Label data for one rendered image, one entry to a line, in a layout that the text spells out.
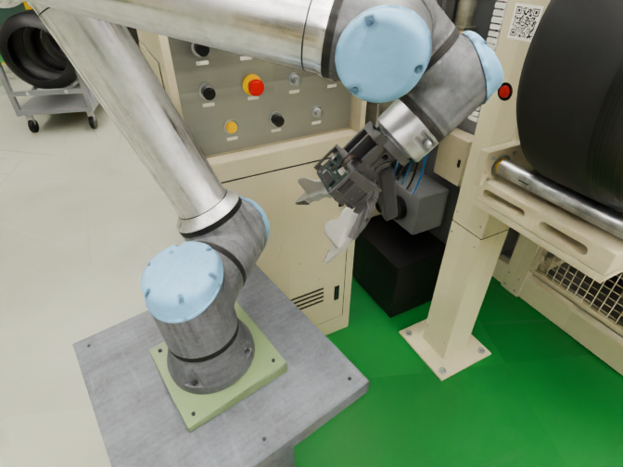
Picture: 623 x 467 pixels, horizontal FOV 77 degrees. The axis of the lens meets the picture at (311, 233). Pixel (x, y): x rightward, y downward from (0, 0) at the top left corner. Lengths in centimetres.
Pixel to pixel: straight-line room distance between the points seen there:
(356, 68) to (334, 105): 81
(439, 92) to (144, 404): 81
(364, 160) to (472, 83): 17
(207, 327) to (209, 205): 24
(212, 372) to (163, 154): 44
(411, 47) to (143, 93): 50
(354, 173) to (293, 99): 62
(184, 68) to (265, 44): 60
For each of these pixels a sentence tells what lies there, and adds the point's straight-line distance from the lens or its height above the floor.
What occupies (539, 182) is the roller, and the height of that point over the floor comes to 92.
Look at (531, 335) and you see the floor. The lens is 201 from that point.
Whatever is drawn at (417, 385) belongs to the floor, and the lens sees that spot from 168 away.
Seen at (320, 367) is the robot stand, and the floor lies 60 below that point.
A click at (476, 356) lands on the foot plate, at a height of 1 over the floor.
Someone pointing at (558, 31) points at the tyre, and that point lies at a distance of 88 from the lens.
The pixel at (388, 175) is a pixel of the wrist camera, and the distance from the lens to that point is 62.
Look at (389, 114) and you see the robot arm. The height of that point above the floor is 117.
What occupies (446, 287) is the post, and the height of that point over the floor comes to 35.
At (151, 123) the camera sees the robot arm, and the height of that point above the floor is 111.
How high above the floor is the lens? 137
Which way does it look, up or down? 36 degrees down
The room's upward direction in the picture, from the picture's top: straight up
